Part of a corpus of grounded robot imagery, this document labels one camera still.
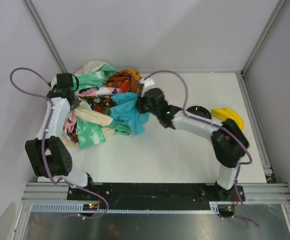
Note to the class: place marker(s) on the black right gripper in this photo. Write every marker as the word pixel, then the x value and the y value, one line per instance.
pixel 143 104

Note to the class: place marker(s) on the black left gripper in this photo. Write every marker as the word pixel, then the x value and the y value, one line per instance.
pixel 74 103

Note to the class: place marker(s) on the blue cloth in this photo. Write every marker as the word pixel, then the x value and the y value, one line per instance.
pixel 125 112

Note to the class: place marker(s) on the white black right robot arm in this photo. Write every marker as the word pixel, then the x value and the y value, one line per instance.
pixel 228 141

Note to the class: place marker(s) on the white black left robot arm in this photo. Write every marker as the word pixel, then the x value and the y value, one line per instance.
pixel 47 153

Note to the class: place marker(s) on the orange red patterned cloth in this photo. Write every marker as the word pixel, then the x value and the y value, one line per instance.
pixel 125 81

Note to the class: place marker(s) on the cream cloth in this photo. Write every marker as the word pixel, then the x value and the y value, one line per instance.
pixel 92 77

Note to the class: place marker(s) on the green white tie-dye cloth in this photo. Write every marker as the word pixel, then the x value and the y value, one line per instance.
pixel 97 86

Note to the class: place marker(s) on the yellow banana bunch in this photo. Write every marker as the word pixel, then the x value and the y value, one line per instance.
pixel 227 113

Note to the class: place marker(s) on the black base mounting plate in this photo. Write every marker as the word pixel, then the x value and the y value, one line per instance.
pixel 165 196

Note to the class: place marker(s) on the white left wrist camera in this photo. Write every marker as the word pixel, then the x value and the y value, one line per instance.
pixel 53 82

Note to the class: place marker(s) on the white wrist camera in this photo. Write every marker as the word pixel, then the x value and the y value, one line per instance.
pixel 147 83
pixel 53 82

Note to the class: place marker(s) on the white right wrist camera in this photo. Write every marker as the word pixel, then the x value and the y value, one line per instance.
pixel 147 83

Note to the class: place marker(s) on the grey slotted cable duct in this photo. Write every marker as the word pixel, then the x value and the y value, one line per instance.
pixel 89 208

